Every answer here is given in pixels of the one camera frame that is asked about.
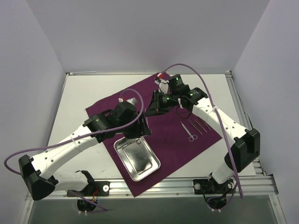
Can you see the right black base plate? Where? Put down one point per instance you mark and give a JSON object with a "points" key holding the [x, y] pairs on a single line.
{"points": [[211, 187]]}

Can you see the steel instrument tray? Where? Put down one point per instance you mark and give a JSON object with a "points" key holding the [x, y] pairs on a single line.
{"points": [[139, 159]]}

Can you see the aluminium rail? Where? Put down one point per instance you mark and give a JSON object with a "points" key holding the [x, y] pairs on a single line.
{"points": [[182, 187], [243, 119]]}

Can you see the steel forceps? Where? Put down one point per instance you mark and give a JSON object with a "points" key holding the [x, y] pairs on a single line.
{"points": [[205, 123], [200, 125], [194, 126]]}

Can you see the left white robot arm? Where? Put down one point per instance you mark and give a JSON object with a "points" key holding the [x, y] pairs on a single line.
{"points": [[40, 172]]}

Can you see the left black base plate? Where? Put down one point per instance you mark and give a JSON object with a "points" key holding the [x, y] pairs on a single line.
{"points": [[97, 188]]}

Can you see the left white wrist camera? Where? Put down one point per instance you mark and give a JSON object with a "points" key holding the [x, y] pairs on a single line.
{"points": [[132, 101]]}

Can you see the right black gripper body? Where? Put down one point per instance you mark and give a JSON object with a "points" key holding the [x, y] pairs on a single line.
{"points": [[154, 104]]}

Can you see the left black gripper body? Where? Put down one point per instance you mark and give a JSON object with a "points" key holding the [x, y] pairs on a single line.
{"points": [[139, 126]]}

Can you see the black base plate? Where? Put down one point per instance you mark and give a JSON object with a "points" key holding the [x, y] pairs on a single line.
{"points": [[211, 187], [97, 188]]}

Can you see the purple surgical cloth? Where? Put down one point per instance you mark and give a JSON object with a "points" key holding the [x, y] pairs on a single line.
{"points": [[169, 141]]}

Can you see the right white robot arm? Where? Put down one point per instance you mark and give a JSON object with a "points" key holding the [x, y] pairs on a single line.
{"points": [[244, 144]]}

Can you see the front aluminium rail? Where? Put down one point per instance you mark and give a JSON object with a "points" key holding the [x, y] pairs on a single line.
{"points": [[182, 187]]}

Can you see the right aluminium rail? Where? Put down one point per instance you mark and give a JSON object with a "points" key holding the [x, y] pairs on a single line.
{"points": [[243, 119]]}

